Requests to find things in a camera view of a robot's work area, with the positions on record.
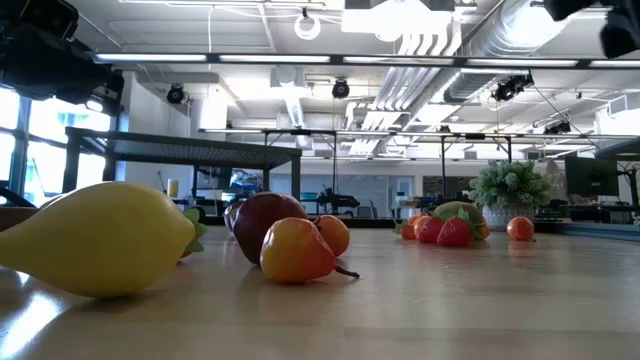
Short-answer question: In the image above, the silver ventilation duct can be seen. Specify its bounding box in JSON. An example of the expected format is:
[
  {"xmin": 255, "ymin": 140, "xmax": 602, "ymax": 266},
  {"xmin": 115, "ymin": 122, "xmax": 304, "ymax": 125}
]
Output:
[{"xmin": 442, "ymin": 0, "xmax": 576, "ymax": 104}]

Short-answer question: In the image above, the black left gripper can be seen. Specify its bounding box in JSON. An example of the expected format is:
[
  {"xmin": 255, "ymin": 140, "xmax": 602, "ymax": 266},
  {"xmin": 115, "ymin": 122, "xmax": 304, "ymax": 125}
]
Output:
[{"xmin": 0, "ymin": 0, "xmax": 125, "ymax": 117}]

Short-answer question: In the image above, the gray perforated metal riser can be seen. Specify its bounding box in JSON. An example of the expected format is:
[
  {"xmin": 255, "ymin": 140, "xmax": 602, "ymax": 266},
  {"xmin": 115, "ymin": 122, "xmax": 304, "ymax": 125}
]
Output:
[{"xmin": 62, "ymin": 126, "xmax": 303, "ymax": 201}]

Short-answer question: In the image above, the white ring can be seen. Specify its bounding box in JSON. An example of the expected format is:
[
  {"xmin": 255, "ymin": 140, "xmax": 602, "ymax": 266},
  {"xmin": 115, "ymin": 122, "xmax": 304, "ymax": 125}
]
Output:
[{"xmin": 293, "ymin": 12, "xmax": 322, "ymax": 42}]

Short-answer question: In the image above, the black aluminium table frame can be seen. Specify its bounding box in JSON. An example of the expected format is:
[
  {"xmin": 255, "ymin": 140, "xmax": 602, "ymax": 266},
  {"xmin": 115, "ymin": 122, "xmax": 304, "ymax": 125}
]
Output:
[{"xmin": 202, "ymin": 214, "xmax": 640, "ymax": 244}]

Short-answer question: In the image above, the orange red toy tomato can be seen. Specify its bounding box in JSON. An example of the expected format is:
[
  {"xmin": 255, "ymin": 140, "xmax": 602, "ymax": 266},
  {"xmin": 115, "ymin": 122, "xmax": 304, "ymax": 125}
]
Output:
[{"xmin": 506, "ymin": 216, "xmax": 536, "ymax": 243}]

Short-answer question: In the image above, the olive green toy fruit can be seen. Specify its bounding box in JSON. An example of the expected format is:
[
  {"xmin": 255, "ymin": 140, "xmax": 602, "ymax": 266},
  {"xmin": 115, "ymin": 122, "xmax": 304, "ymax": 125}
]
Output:
[{"xmin": 432, "ymin": 200, "xmax": 485, "ymax": 226}]

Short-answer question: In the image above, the black background rig frame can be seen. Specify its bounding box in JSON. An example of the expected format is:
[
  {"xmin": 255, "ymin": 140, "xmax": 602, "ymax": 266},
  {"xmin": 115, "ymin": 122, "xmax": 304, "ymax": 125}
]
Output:
[{"xmin": 199, "ymin": 128, "xmax": 514, "ymax": 201}]

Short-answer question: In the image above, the yellow toy lemon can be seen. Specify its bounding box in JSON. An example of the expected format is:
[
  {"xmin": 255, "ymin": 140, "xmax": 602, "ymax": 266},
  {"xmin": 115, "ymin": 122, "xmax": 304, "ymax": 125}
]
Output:
[{"xmin": 0, "ymin": 180, "xmax": 197, "ymax": 300}]

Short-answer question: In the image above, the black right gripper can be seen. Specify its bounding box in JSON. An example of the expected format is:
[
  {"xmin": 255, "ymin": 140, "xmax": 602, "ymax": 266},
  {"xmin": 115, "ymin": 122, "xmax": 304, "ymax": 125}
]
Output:
[{"xmin": 543, "ymin": 0, "xmax": 640, "ymax": 59}]

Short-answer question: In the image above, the green potted plant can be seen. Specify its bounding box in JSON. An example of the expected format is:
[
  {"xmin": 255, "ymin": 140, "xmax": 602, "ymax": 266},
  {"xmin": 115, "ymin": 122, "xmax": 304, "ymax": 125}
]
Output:
[{"xmin": 468, "ymin": 159, "xmax": 553, "ymax": 232}]

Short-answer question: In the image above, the black overhead light bar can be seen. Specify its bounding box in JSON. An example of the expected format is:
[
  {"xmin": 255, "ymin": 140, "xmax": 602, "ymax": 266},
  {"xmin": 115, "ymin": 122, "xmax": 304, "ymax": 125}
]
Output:
[{"xmin": 89, "ymin": 49, "xmax": 640, "ymax": 71}]

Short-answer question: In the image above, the black monitor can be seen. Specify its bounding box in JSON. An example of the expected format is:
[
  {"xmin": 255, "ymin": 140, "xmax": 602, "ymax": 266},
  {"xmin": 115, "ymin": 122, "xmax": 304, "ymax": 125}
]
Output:
[{"xmin": 564, "ymin": 155, "xmax": 620, "ymax": 198}]

